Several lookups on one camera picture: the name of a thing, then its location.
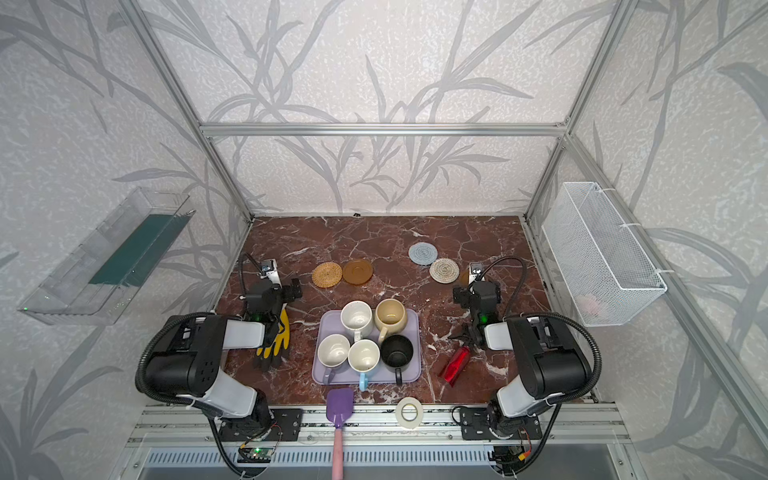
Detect white patterned woven coaster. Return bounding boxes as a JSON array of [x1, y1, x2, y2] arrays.
[[429, 258, 460, 284]]

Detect woven straw coaster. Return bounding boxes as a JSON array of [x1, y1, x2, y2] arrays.
[[311, 262, 343, 289]]

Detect grey blue woven coaster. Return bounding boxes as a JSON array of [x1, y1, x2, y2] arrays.
[[408, 242, 438, 266]]

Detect white speckled mug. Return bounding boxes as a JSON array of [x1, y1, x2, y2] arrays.
[[340, 300, 374, 343]]

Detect brown wooden coaster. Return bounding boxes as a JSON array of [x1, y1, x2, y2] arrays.
[[342, 259, 373, 285]]

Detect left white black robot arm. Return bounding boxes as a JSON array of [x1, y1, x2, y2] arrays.
[[135, 278, 303, 438]]

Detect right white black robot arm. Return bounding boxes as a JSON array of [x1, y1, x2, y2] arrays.
[[443, 281, 603, 440]]

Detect yellow black work glove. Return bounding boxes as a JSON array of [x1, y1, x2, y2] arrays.
[[255, 308, 291, 371]]

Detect red spray bottle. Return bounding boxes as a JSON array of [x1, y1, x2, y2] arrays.
[[439, 335, 481, 387]]

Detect beige ceramic mug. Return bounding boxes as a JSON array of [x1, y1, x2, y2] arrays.
[[374, 298, 408, 344]]

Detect lilac plastic tray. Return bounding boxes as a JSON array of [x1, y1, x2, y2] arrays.
[[312, 308, 422, 385]]

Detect black mug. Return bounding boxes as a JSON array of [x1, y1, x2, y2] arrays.
[[380, 334, 414, 386]]

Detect purple pink spatula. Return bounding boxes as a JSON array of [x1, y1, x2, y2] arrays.
[[326, 388, 354, 480]]

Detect white tape roll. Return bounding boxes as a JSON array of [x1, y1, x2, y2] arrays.
[[395, 397, 424, 430]]

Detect white mug purple handle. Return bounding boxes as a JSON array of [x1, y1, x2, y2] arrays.
[[317, 334, 351, 385]]

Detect white mug blue handle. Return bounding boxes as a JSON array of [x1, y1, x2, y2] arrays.
[[348, 339, 380, 392]]

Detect white wire basket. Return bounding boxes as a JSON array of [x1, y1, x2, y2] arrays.
[[542, 182, 667, 327]]

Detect clear plastic wall shelf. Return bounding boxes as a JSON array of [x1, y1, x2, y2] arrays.
[[18, 187, 196, 326]]

